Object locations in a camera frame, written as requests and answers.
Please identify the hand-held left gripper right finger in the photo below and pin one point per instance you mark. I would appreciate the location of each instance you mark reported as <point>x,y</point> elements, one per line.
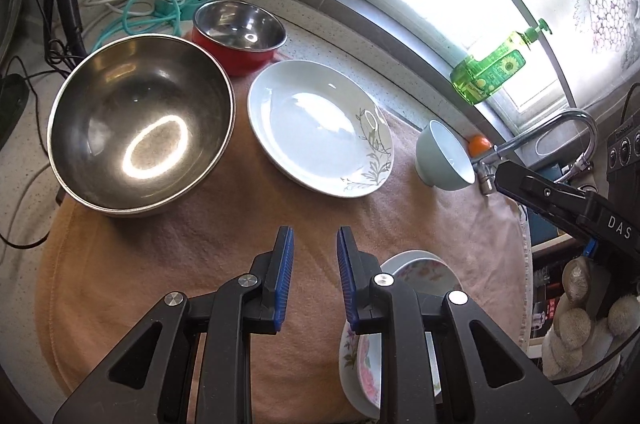
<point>346,279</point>

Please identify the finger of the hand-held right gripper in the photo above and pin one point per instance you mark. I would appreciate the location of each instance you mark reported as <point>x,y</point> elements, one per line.
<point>540,194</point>

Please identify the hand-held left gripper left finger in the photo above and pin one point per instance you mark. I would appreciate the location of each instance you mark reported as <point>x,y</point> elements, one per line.
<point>282,279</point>

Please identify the white plate with pink flowers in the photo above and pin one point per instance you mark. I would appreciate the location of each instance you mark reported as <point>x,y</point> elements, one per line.
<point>425,274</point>

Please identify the light blue ceramic bowl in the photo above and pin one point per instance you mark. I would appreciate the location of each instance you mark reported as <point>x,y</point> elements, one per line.
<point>440,154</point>

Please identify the white plate with grey pattern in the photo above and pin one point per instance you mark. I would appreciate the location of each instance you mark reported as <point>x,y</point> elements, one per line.
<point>310,119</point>

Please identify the large steel bowl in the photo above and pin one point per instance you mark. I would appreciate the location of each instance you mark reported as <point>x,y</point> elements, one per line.
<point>140,129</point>

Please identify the red steel bowl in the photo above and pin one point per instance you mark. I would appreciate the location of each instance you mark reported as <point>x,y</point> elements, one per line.
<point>235,29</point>

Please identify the chrome kitchen faucet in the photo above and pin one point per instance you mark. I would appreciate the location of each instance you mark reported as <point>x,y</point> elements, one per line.
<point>550,126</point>

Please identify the orange fruit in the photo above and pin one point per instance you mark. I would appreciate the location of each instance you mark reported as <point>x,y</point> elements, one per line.
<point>479,145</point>

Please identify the pink towel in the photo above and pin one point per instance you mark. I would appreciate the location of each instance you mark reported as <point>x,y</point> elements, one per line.
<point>175,264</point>

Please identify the printed cardboard box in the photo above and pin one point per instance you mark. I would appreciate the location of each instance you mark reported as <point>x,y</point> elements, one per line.
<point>542,304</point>

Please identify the green dish soap bottle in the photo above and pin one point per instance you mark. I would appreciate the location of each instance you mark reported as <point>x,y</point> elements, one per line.
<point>492,71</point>

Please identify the window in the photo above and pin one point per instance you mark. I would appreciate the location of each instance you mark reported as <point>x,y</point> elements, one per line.
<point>425,14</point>

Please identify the dark green object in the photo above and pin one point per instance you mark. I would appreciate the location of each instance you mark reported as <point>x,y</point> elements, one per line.
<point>11,104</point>

